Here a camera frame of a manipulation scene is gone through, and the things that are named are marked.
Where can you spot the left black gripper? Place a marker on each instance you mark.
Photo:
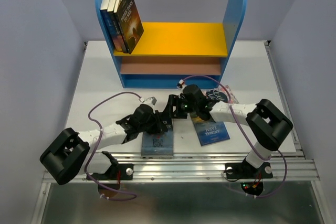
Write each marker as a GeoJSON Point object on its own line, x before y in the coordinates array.
{"type": "Point", "coordinates": [159, 126]}

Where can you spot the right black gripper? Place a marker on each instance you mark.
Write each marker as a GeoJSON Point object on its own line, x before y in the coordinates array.
{"type": "Point", "coordinates": [174, 100]}

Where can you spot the Nineteen Eighty-Four book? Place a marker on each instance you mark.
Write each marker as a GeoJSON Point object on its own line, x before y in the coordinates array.
{"type": "Point", "coordinates": [158, 144]}

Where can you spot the Little Women book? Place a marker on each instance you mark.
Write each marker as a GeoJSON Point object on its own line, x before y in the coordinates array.
{"type": "Point", "coordinates": [220, 94]}

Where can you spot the Three Days to See book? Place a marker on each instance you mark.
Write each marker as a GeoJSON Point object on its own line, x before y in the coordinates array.
{"type": "Point", "coordinates": [130, 24]}

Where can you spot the A Tale of Two Cities book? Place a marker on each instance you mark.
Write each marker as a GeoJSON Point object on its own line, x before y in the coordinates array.
{"type": "Point", "coordinates": [111, 11]}

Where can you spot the Jane Eyre book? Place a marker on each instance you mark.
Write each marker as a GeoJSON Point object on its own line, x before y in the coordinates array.
{"type": "Point", "coordinates": [109, 24]}

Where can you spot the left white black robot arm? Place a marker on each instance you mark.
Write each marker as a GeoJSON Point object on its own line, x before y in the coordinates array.
{"type": "Point", "coordinates": [65, 156]}

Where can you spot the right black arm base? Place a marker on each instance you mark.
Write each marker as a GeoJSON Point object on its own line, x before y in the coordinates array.
{"type": "Point", "coordinates": [244, 171]}

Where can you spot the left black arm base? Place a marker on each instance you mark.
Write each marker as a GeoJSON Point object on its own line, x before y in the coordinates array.
{"type": "Point", "coordinates": [120, 172]}

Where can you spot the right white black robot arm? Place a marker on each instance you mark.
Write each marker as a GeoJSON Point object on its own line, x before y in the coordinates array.
{"type": "Point", "coordinates": [268, 124]}

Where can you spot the Animal Farm book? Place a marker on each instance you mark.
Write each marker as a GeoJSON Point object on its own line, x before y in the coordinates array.
{"type": "Point", "coordinates": [209, 132]}

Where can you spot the blue and yellow bookshelf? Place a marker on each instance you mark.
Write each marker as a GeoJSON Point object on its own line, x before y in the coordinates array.
{"type": "Point", "coordinates": [168, 52]}

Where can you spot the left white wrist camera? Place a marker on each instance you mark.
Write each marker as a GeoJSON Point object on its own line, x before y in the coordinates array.
{"type": "Point", "coordinates": [148, 101]}

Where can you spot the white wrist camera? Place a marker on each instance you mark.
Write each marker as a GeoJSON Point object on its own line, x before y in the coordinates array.
{"type": "Point", "coordinates": [183, 87]}
{"type": "Point", "coordinates": [148, 101]}

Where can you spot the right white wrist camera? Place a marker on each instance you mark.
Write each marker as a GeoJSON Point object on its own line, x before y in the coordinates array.
{"type": "Point", "coordinates": [183, 87]}

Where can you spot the aluminium mounting rail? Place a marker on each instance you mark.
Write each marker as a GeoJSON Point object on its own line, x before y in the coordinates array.
{"type": "Point", "coordinates": [204, 167]}

